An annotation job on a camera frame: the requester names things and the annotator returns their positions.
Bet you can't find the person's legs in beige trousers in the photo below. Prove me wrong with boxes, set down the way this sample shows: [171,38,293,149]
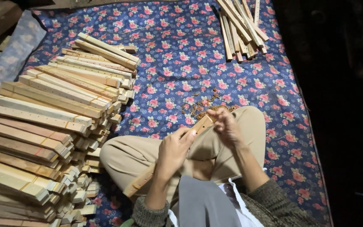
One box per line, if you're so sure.
[100,106,267,205]

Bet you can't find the large pile of wooden slats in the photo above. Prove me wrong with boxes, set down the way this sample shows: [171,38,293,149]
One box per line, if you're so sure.
[0,32,142,227]

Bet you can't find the blue floral bed sheet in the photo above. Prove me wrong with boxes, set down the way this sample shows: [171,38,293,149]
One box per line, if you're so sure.
[18,0,333,227]

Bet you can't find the small heap of wooden slats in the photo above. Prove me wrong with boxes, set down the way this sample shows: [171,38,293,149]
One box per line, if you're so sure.
[214,0,270,63]

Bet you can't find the person's right hand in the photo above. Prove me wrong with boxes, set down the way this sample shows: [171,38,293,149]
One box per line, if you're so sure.
[207,108,247,149]

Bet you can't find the grey patterned cloth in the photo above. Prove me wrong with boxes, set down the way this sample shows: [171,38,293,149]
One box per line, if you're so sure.
[0,9,47,101]

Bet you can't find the person's grey and white clothing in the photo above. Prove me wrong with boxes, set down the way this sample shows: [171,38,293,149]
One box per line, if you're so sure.
[168,175,265,227]

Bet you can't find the single drilled wooden slat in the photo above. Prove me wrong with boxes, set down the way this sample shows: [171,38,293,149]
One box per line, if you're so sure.
[123,114,214,198]

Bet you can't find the brown wood shavings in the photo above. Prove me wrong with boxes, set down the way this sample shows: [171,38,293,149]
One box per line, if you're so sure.
[181,88,239,121]

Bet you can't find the person's left hand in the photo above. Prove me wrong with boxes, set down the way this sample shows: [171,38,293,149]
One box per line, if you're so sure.
[156,127,198,182]

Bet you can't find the thin wooden splinter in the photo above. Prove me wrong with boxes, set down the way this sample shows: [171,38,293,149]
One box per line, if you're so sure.
[122,27,149,34]

